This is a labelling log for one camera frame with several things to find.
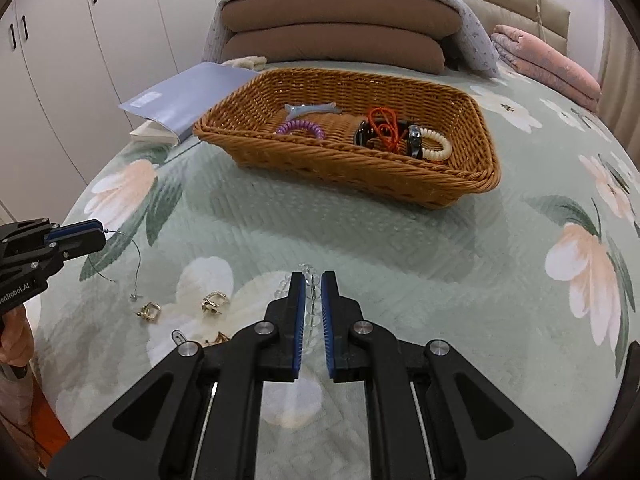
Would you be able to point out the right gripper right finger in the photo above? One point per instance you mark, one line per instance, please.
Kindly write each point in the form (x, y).
(431, 414)

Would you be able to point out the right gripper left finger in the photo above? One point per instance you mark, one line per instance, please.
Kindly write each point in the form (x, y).
(196, 414)

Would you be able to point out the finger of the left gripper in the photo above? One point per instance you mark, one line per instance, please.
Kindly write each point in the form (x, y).
(70, 242)
(26, 232)

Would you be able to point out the light blue hair clip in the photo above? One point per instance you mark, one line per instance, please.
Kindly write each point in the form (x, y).
(298, 111)

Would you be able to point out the black smart watch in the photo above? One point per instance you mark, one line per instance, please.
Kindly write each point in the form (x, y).
(403, 138)

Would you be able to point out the silver hair clip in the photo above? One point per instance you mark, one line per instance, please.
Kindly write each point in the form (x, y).
(179, 338)

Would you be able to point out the left hand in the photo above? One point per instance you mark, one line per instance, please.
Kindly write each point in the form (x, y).
(17, 340)

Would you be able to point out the white book under notebook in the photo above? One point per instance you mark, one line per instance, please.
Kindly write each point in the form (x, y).
(152, 132)

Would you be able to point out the floral green bedspread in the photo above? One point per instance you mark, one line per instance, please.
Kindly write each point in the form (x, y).
(536, 282)

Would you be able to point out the blue notebook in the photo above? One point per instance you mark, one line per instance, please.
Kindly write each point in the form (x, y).
(178, 102)

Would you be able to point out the white wardrobe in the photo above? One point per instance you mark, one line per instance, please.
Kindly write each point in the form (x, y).
(66, 68)

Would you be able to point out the brown wicker basket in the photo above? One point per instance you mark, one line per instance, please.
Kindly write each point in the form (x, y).
(250, 126)

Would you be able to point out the upper brown pillow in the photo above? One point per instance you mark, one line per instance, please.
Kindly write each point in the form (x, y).
(428, 17)

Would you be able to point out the brown pillow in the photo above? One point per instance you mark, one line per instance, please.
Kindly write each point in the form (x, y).
(428, 17)
(340, 42)

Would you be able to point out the beige curtain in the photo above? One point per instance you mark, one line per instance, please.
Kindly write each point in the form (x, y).
(619, 77)

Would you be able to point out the lower brown pillow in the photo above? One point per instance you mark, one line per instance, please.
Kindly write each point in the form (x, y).
(340, 42)

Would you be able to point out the pink folded blanket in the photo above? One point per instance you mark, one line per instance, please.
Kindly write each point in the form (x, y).
(532, 57)

